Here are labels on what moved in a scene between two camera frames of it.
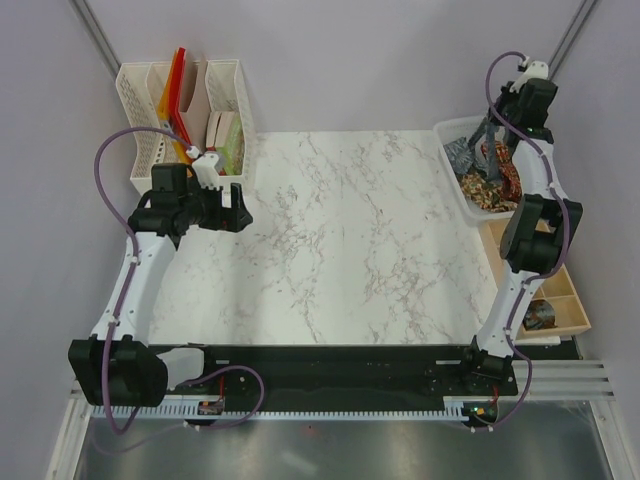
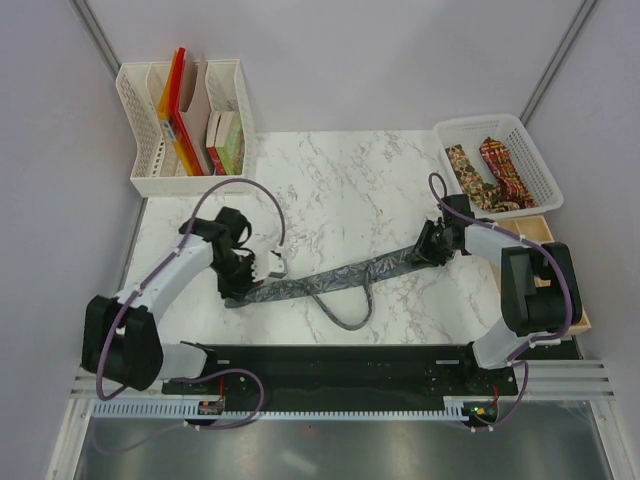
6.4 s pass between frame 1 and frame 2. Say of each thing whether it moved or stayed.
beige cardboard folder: stayed
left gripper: moved
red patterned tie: stayed
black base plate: stayed
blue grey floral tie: moved
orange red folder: stayed
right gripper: moved
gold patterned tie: stayed
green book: stayed
